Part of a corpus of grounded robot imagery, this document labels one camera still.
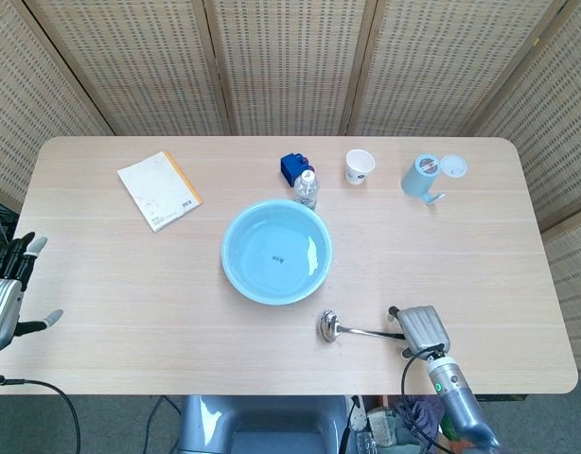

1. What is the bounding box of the white notebook orange spine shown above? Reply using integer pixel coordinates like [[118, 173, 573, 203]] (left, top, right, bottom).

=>
[[116, 150, 203, 234]]

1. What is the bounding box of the light blue mug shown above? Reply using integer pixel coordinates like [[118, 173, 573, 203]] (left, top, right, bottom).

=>
[[400, 152, 448, 206]]

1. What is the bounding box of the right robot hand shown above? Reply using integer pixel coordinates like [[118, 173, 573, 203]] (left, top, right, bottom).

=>
[[388, 305, 452, 359]]

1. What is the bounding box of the black floor cable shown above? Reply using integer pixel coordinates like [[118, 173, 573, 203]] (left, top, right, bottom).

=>
[[147, 395, 183, 454]]

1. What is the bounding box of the white round lid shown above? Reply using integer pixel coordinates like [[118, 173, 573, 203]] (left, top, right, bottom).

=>
[[440, 153, 468, 180]]

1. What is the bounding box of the purple cloth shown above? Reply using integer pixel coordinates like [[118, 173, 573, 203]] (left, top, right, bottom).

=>
[[393, 395, 446, 446]]

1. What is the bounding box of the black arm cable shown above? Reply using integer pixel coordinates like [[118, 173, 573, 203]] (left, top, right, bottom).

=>
[[0, 373, 82, 454], [400, 343, 455, 454]]

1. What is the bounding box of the grey robot torso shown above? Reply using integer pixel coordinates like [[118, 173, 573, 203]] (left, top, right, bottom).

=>
[[175, 394, 354, 454]]

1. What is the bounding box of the metal ladle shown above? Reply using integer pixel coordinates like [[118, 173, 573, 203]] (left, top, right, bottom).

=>
[[317, 309, 408, 342]]

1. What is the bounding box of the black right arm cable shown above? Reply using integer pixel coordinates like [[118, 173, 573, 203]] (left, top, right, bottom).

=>
[[400, 343, 455, 454]]

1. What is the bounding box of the clear plastic water bottle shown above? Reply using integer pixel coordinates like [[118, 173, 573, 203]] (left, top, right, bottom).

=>
[[292, 168, 321, 212]]

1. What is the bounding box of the white paper cup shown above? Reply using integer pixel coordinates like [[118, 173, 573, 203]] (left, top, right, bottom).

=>
[[343, 148, 377, 185]]

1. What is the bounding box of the light blue plastic basin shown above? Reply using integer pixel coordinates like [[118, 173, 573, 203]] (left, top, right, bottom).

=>
[[220, 198, 335, 306]]

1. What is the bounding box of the woven folding screen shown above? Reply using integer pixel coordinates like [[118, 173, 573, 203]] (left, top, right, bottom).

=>
[[0, 0, 581, 294]]

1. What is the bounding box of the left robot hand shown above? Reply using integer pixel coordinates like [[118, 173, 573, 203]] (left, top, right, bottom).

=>
[[0, 231, 64, 354]]

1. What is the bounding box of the blue plastic block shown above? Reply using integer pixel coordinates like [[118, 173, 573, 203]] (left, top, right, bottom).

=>
[[279, 152, 316, 188]]

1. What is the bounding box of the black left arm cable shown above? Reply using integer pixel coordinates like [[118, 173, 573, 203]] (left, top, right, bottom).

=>
[[0, 373, 82, 454]]

